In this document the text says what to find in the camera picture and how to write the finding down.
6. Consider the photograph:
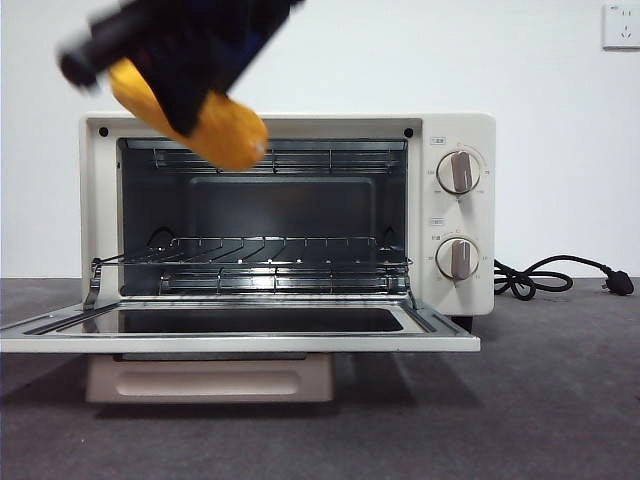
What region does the yellow corn cob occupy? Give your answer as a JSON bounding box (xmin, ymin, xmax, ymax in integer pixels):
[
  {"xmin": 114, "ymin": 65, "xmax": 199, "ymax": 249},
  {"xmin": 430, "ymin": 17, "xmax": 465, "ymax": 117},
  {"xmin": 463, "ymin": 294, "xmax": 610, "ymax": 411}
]
[{"xmin": 108, "ymin": 57, "xmax": 269, "ymax": 171}]

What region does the glass oven door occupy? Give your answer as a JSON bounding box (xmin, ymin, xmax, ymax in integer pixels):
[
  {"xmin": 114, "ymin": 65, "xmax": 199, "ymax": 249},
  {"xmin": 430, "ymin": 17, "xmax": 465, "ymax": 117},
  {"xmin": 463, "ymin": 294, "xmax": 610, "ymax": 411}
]
[{"xmin": 0, "ymin": 294, "xmax": 482, "ymax": 364}]

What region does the beige oven door handle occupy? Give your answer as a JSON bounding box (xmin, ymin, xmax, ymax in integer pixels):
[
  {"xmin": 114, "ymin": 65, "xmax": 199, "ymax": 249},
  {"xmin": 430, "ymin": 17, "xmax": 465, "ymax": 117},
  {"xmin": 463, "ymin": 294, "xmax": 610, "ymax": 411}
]
[{"xmin": 84, "ymin": 352, "xmax": 335, "ymax": 404}]

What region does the cream Toshiba toaster oven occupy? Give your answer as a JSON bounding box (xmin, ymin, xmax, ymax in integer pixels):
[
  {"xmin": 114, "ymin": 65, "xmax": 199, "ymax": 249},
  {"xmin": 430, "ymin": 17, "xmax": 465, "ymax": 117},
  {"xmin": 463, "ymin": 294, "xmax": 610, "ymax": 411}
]
[{"xmin": 78, "ymin": 112, "xmax": 496, "ymax": 331}]

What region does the cream temperature knob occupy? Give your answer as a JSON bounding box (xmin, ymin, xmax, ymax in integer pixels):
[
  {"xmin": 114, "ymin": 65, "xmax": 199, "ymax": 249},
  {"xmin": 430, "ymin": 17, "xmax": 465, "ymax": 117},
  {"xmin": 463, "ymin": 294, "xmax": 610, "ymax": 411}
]
[{"xmin": 436, "ymin": 151, "xmax": 482, "ymax": 196}]

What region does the cream timer knob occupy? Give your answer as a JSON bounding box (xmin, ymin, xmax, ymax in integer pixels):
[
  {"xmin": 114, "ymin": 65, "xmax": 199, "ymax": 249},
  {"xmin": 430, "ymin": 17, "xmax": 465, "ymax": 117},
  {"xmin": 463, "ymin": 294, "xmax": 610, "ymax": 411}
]
[{"xmin": 435, "ymin": 238, "xmax": 480, "ymax": 281}]

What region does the wire heater guard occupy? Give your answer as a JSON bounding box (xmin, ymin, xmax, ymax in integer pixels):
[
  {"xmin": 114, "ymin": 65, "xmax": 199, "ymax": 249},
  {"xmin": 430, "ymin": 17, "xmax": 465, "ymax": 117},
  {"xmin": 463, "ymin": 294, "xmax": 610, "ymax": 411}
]
[
  {"xmin": 159, "ymin": 267, "xmax": 401, "ymax": 296},
  {"xmin": 152, "ymin": 146, "xmax": 401, "ymax": 175}
]

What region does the metal wire oven rack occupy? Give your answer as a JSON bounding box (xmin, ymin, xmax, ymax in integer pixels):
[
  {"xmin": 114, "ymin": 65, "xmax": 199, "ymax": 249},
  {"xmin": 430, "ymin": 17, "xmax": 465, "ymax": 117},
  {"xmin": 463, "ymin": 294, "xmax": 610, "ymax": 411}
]
[{"xmin": 91, "ymin": 235, "xmax": 415, "ymax": 269}]

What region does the white wall socket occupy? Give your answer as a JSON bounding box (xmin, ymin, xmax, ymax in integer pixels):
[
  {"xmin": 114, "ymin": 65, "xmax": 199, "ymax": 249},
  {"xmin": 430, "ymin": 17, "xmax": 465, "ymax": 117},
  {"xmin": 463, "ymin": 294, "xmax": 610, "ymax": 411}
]
[{"xmin": 601, "ymin": 2, "xmax": 640, "ymax": 51}]

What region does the black power cable with plug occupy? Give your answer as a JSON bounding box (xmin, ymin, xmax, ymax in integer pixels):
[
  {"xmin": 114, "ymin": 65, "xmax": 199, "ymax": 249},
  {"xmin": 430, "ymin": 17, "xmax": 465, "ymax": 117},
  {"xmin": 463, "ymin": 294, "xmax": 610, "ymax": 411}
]
[{"xmin": 493, "ymin": 254, "xmax": 635, "ymax": 301}]

